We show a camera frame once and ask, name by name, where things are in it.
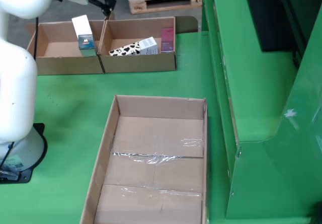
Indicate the wooden pallet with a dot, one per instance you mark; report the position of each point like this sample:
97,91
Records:
166,6

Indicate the open cardboard box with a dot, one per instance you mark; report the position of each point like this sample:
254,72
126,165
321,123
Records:
138,63
63,64

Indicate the large shallow cardboard tray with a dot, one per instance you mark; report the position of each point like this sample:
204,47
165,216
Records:
156,173

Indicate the green metal cabinet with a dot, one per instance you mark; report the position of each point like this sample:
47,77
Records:
251,83

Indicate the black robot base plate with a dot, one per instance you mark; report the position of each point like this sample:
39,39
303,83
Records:
27,177

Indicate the pink product box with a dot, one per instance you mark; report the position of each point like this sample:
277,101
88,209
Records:
167,39

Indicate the cow pattern white box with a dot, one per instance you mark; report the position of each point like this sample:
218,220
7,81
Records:
125,49

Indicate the tall plain white box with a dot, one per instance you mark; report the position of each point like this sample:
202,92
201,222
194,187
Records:
81,25

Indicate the black flat panel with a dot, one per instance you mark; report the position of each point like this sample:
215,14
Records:
266,20

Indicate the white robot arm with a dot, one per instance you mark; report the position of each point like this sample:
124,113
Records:
17,83

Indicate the blue Secret W box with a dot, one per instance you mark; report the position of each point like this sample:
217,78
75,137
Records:
87,44

